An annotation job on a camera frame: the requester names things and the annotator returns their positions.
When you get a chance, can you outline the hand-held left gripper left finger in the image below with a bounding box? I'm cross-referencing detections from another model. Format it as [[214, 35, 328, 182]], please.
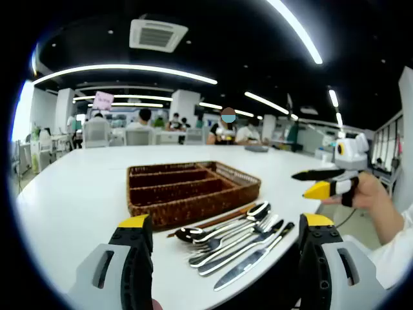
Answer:
[[66, 214, 154, 310]]

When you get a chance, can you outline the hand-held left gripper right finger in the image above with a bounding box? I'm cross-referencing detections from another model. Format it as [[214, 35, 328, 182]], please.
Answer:
[[298, 212, 387, 310]]

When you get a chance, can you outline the brown chopstick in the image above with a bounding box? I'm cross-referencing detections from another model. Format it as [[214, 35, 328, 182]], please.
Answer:
[[193, 202, 256, 227], [166, 206, 257, 239]]

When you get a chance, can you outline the brown wicker storage tray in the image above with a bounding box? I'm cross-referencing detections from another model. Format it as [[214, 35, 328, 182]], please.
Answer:
[[126, 160, 261, 231]]

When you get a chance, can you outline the black-handled knife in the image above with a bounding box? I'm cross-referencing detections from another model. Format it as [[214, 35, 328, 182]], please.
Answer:
[[213, 221, 296, 292]]

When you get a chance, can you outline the steel-handled knife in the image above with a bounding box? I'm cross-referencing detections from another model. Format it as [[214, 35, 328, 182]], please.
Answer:
[[197, 219, 285, 277]]

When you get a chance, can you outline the person's right hand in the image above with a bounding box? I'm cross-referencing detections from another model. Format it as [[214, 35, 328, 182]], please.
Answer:
[[322, 170, 393, 211]]

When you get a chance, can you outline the ceiling light strip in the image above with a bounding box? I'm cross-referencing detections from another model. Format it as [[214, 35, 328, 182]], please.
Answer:
[[32, 63, 219, 87], [244, 91, 290, 116], [267, 0, 324, 65]]

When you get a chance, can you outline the white office chair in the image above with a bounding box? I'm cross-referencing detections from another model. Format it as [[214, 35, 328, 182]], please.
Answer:
[[124, 128, 153, 146], [83, 119, 112, 149]]

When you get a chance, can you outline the pink hanging sign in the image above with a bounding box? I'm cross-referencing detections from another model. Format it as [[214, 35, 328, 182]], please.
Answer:
[[93, 91, 114, 110]]

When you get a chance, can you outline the ceiling air conditioner vent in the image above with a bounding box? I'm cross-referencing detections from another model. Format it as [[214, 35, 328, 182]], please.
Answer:
[[128, 18, 190, 54]]

